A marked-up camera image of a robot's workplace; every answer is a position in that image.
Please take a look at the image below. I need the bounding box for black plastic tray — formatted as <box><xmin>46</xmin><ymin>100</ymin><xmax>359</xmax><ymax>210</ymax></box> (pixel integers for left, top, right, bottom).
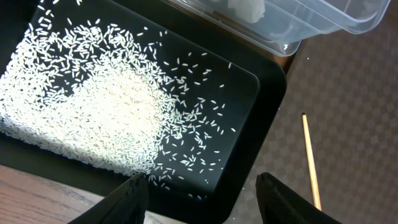
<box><xmin>1</xmin><ymin>1</ymin><xmax>287</xmax><ymax>223</ymax></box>

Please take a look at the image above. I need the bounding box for white tissue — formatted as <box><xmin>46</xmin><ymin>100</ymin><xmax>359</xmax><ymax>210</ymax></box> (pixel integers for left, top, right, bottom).
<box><xmin>228</xmin><ymin>0</ymin><xmax>266</xmax><ymax>24</ymax></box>

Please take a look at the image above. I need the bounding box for brown serving tray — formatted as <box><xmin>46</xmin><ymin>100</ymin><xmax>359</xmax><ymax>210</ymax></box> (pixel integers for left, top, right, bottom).
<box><xmin>228</xmin><ymin>15</ymin><xmax>397</xmax><ymax>223</ymax></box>

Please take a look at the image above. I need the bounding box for pile of white rice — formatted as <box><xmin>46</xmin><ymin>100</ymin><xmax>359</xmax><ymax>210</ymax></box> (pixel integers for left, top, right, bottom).
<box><xmin>0</xmin><ymin>0</ymin><xmax>237</xmax><ymax>200</ymax></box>

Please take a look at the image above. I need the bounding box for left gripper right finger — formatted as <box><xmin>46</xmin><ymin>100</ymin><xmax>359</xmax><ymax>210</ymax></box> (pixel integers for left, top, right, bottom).
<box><xmin>256</xmin><ymin>172</ymin><xmax>340</xmax><ymax>224</ymax></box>

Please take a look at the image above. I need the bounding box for wooden chopstick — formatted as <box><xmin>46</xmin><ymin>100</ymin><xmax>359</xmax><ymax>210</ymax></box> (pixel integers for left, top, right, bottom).
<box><xmin>302</xmin><ymin>113</ymin><xmax>322</xmax><ymax>210</ymax></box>

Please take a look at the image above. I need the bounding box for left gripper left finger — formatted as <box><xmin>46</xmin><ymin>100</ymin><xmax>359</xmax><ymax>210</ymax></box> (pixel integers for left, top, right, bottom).
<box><xmin>69</xmin><ymin>174</ymin><xmax>149</xmax><ymax>224</ymax></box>

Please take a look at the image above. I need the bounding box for clear plastic bin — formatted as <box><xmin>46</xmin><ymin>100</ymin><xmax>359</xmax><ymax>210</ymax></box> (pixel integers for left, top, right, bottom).
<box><xmin>174</xmin><ymin>0</ymin><xmax>391</xmax><ymax>57</ymax></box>

